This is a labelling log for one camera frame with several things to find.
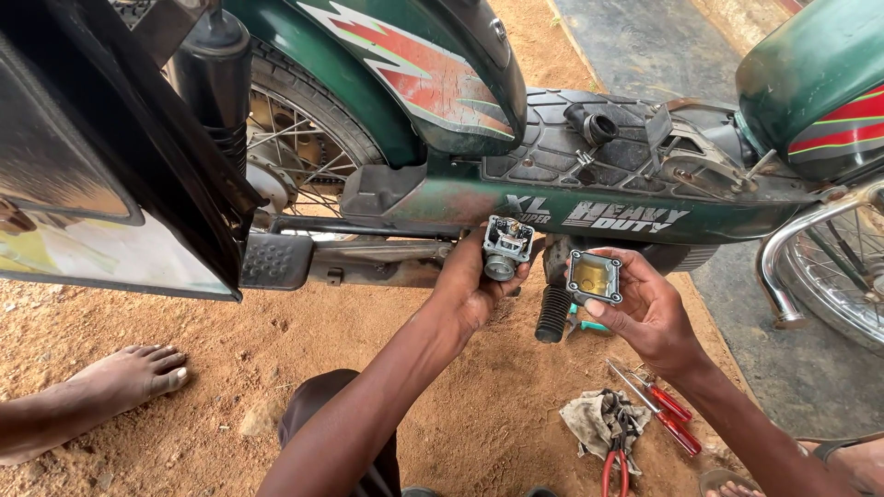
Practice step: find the person's right hand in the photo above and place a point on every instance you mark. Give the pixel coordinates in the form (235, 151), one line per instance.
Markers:
(656, 317)

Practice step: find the person's left hand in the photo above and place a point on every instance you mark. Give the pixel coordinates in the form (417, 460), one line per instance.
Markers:
(459, 290)

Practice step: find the grey metal carburetor body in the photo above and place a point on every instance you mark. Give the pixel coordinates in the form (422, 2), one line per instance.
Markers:
(506, 247)

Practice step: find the carburetor float bowl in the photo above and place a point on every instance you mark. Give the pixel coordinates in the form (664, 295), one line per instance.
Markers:
(594, 276)

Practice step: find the black ribbed rubber footpeg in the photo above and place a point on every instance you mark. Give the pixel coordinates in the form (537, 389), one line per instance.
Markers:
(552, 314)

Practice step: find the green moped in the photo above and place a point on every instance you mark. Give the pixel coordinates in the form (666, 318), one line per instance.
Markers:
(621, 221)

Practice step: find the dirty grey rag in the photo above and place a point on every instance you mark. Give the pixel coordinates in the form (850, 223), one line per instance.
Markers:
(587, 421)

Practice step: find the chrome leg guard bar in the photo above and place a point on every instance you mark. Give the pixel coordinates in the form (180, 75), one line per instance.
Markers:
(780, 241)

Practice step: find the foot in brown sandal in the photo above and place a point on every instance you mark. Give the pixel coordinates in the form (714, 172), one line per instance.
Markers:
(856, 462)
(728, 487)

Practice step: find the black studded footrest plate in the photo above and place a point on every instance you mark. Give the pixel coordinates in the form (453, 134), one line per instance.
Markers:
(276, 262)

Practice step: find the person's dark trousers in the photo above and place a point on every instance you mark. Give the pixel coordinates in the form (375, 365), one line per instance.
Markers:
(311, 407)

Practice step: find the spoked moped front wheel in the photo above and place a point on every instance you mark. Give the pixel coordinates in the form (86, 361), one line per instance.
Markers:
(863, 331)

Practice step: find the spoked moped wheel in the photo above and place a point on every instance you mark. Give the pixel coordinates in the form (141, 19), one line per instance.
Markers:
(298, 77)
(863, 331)

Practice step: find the spoked moped rear wheel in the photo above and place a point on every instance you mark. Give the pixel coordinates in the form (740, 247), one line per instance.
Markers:
(298, 77)

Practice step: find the black shock absorber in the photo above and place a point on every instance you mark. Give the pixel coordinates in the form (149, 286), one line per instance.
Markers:
(207, 69)

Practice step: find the black glossy vehicle panel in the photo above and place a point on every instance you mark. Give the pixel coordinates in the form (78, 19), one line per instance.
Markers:
(69, 103)

